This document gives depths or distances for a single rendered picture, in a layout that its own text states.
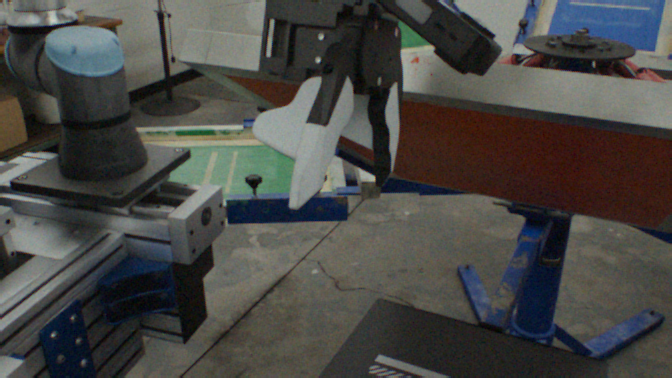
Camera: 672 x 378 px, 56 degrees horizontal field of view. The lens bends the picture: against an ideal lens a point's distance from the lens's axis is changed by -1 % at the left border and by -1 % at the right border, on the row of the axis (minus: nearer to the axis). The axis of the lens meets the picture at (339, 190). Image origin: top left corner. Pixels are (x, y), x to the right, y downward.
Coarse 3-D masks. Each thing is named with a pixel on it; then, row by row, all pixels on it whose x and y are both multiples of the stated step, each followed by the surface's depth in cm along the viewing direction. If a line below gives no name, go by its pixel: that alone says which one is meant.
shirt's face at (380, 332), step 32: (384, 320) 121; (416, 320) 121; (448, 320) 121; (352, 352) 113; (384, 352) 113; (416, 352) 113; (448, 352) 113; (480, 352) 113; (512, 352) 113; (544, 352) 113; (576, 352) 113
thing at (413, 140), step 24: (264, 96) 80; (288, 96) 76; (408, 120) 73; (432, 120) 70; (360, 144) 102; (408, 144) 90; (432, 144) 85; (456, 144) 81; (408, 168) 118; (432, 168) 110; (456, 168) 102; (480, 168) 96; (480, 192) 129; (504, 192) 119
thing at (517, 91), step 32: (192, 32) 70; (192, 64) 71; (224, 64) 68; (256, 64) 66; (416, 64) 59; (256, 96) 81; (416, 96) 60; (448, 96) 58; (480, 96) 57; (512, 96) 56; (544, 96) 55; (576, 96) 54; (608, 96) 53; (640, 96) 52; (608, 128) 55; (640, 128) 52
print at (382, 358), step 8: (376, 360) 111; (384, 360) 111; (392, 360) 111; (400, 360) 111; (376, 368) 109; (384, 368) 109; (392, 368) 109; (400, 368) 109; (408, 368) 109; (416, 368) 109; (424, 368) 109; (368, 376) 107; (376, 376) 107; (384, 376) 107; (392, 376) 107; (400, 376) 107; (408, 376) 107; (416, 376) 107; (424, 376) 107; (432, 376) 107; (440, 376) 107; (448, 376) 107
